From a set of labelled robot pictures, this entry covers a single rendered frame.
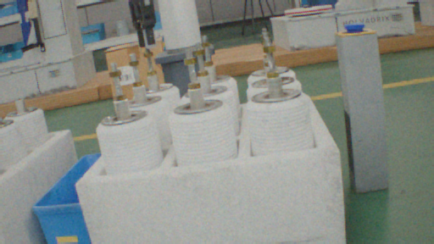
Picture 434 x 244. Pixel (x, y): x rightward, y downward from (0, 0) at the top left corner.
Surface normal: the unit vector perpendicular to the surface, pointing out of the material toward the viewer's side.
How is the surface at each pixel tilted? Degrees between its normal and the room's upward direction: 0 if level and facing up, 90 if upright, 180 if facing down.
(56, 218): 92
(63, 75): 90
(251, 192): 90
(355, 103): 90
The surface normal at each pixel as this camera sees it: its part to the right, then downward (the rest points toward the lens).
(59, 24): 0.04, 0.24
